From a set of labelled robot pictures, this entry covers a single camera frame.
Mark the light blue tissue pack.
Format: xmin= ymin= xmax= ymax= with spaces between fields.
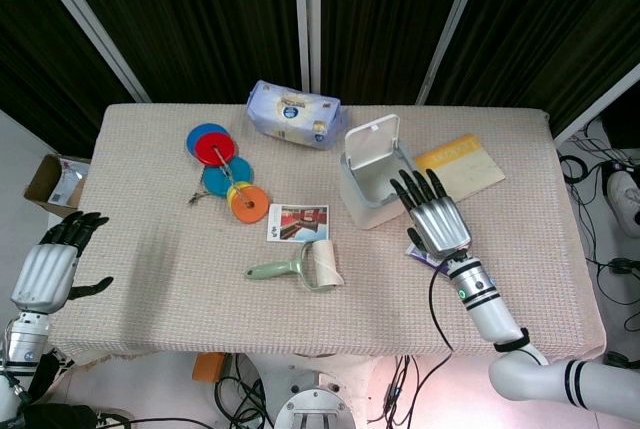
xmin=244 ymin=79 xmax=349 ymax=151

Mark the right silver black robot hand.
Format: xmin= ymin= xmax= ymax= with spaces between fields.
xmin=389 ymin=167 xmax=474 ymax=257

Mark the black floor cable bundle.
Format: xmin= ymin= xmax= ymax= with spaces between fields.
xmin=557 ymin=116 xmax=640 ymax=350
xmin=213 ymin=352 xmax=277 ymax=429

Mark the green lint roller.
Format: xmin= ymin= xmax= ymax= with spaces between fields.
xmin=244 ymin=240 xmax=346 ymax=294

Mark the orange box under table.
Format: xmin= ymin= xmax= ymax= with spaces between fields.
xmin=192 ymin=352 xmax=229 ymax=383

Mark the brown cardboard box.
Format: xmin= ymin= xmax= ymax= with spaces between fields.
xmin=23 ymin=153 xmax=92 ymax=218

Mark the printed photo card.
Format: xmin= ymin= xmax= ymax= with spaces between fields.
xmin=264 ymin=203 xmax=331 ymax=243

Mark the orange plastic disc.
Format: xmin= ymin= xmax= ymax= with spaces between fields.
xmin=230 ymin=185 xmax=270 ymax=225

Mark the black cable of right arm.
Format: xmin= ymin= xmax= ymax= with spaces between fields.
xmin=428 ymin=248 xmax=467 ymax=353

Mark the white plastic bin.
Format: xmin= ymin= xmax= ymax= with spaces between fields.
xmin=339 ymin=113 xmax=419 ymax=230

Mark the white partition post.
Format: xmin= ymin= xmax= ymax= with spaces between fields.
xmin=414 ymin=0 xmax=492 ymax=106
xmin=292 ymin=0 xmax=324 ymax=94
xmin=23 ymin=0 xmax=152 ymax=103
xmin=551 ymin=61 xmax=640 ymax=146

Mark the purple wrapper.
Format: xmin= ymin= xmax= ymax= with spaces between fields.
xmin=404 ymin=242 xmax=447 ymax=268

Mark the white sneaker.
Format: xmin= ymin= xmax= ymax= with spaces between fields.
xmin=606 ymin=170 xmax=640 ymax=238

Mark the teal plastic disc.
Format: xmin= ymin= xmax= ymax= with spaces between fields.
xmin=201 ymin=156 xmax=253 ymax=199

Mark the red plastic disc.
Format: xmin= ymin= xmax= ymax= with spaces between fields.
xmin=193 ymin=131 xmax=237 ymax=169

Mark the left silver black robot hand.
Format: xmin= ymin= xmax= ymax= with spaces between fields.
xmin=10 ymin=211 xmax=115 ymax=311

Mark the plastic pouch in box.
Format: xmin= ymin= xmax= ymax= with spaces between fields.
xmin=48 ymin=158 xmax=87 ymax=204

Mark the yellow plastic disc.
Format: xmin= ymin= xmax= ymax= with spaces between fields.
xmin=225 ymin=181 xmax=254 ymax=211

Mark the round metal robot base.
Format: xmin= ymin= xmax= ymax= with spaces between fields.
xmin=273 ymin=368 xmax=358 ymax=429

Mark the yellow envelope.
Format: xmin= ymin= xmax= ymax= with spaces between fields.
xmin=413 ymin=133 xmax=507 ymax=202

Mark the dark blue plastic disc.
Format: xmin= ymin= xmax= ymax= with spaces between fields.
xmin=186 ymin=122 xmax=229 ymax=160

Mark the beige woven tablecloth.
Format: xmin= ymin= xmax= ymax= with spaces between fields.
xmin=47 ymin=102 xmax=608 ymax=366

